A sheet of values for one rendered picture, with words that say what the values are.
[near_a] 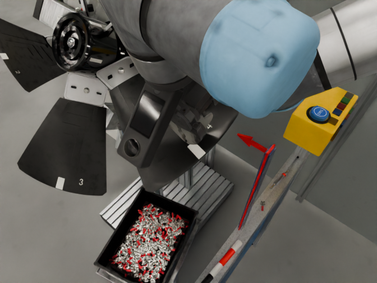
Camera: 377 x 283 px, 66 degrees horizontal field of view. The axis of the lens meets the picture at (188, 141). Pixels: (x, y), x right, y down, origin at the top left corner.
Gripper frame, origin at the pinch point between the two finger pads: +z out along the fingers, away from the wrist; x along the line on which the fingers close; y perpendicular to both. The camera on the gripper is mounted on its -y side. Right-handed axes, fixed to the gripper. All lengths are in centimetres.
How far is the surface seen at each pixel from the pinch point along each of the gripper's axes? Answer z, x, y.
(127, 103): -0.7, 14.8, -0.6
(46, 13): 9, 66, 11
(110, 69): -0.4, 24.3, 3.6
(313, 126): 16.4, -14.7, 23.0
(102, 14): 12, 53, 21
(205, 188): 116, 22, 10
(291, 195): 133, -17, 39
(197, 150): 1.4, -1.9, -0.1
